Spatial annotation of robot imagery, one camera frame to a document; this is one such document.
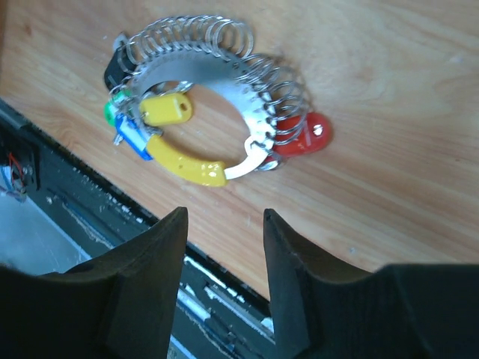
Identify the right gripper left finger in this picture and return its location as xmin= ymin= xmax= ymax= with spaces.
xmin=1 ymin=207 xmax=188 ymax=358

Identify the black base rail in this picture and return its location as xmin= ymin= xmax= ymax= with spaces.
xmin=1 ymin=104 xmax=276 ymax=358

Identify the keyring with coloured keys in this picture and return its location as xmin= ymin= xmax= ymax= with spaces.
xmin=104 ymin=14 xmax=311 ymax=187

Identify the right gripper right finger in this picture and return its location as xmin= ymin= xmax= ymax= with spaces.
xmin=263 ymin=209 xmax=478 ymax=358

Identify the red tagged key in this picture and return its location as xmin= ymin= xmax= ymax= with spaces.
xmin=259 ymin=112 xmax=333 ymax=171

